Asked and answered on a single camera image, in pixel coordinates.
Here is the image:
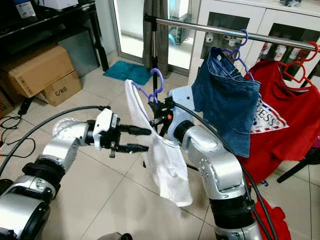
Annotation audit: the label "grey metal panel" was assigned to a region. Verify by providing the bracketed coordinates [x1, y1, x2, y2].
[55, 27, 102, 78]

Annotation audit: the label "red printed shirt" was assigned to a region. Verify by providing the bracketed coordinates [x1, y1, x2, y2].
[237, 59, 320, 184]

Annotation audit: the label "cardboard box C/NO print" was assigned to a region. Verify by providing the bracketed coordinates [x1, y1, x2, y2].
[41, 70, 84, 107]

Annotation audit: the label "purple plastic hanger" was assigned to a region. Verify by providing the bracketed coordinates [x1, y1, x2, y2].
[131, 67, 165, 103]
[222, 29, 257, 82]

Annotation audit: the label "thin black floor cable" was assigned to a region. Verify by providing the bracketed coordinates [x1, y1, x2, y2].
[0, 115, 38, 151]

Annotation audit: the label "chrome clothes rack rail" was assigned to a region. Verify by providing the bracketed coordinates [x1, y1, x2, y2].
[144, 14, 320, 52]

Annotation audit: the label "large brown cardboard box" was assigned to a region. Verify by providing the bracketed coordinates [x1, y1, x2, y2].
[5, 44, 76, 98]

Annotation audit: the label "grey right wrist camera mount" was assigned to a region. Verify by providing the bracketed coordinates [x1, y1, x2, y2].
[167, 86, 197, 137]

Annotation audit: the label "black desk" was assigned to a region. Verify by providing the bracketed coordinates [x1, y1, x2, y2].
[0, 0, 108, 71]

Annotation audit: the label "grey robot leg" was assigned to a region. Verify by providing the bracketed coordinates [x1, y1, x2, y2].
[97, 231, 131, 240]

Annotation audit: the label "white glass-door cabinet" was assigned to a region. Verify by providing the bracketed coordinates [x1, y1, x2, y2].
[187, 0, 320, 86]

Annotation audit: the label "blue denim shorts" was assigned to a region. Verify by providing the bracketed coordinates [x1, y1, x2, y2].
[191, 46, 262, 158]

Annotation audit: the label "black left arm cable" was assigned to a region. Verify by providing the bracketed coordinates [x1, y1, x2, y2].
[0, 106, 107, 177]

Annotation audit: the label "black clothes rack frame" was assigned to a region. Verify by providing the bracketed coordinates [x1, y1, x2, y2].
[144, 14, 320, 185]

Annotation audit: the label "black power adapter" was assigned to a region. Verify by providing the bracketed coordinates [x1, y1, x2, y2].
[17, 96, 34, 117]

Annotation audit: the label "red plastic hanger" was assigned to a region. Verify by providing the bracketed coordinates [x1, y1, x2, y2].
[277, 41, 320, 95]

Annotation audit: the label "blue labelled box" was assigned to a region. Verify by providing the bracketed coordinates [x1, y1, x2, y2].
[14, 0, 37, 20]

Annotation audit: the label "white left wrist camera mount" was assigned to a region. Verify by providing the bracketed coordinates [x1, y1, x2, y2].
[93, 107, 121, 150]

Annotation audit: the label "white box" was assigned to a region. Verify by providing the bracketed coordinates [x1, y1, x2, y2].
[40, 0, 79, 11]

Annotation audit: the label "grey curtain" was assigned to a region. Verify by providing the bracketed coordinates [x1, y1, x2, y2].
[142, 0, 172, 77]

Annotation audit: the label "printed cardboard box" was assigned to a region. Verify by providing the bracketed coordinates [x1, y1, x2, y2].
[0, 90, 15, 120]

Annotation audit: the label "teal floor mat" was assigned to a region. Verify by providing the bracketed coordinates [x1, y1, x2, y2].
[102, 60, 149, 82]

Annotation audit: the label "small white garment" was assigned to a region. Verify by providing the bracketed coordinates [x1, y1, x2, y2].
[124, 79, 194, 208]

